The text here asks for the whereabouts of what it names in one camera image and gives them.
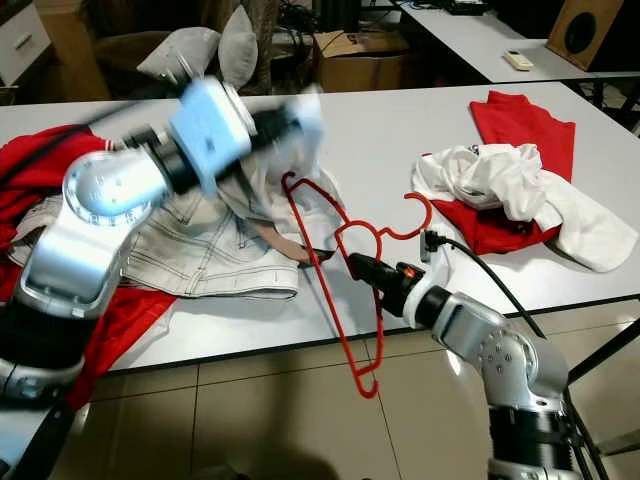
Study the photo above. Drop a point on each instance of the white knit sweater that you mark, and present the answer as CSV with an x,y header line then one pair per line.
x,y
510,180

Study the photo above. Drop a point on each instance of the grey pillow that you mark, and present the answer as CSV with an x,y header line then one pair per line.
x,y
238,45
180,55

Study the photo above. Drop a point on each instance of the white remote control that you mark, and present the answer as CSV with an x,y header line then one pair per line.
x,y
520,60

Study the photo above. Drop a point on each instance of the pale denim garment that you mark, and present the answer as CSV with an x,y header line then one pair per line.
x,y
220,265

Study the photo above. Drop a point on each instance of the brown armchair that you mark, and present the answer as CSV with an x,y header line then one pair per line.
x,y
110,60

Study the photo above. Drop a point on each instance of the wooden loudspeaker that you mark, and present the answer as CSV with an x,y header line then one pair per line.
x,y
585,32

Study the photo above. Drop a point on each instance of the black device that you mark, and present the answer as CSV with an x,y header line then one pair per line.
x,y
468,6

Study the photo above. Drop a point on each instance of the white desk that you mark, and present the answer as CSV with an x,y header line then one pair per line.
x,y
470,45

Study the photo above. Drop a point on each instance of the red cloth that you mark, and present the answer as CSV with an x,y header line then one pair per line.
x,y
120,330

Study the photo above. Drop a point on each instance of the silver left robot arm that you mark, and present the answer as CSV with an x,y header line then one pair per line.
x,y
80,250

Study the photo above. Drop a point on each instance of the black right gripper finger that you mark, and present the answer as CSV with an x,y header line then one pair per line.
x,y
372,281
372,266

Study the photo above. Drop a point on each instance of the red shirt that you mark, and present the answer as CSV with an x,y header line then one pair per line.
x,y
525,125
20,225

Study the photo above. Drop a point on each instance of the brown belt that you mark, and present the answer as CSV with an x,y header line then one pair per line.
x,y
285,243

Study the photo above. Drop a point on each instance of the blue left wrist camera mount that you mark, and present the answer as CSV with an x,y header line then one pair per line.
x,y
210,130

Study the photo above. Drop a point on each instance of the tall brown cardboard box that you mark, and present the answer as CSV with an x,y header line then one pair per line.
x,y
65,50

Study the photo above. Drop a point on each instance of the red plastic clothes hanger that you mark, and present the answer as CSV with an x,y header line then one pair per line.
x,y
325,290

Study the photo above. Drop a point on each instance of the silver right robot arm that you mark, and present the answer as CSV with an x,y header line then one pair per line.
x,y
500,350

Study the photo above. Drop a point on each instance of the white drawer unit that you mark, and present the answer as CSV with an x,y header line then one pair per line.
x,y
22,45

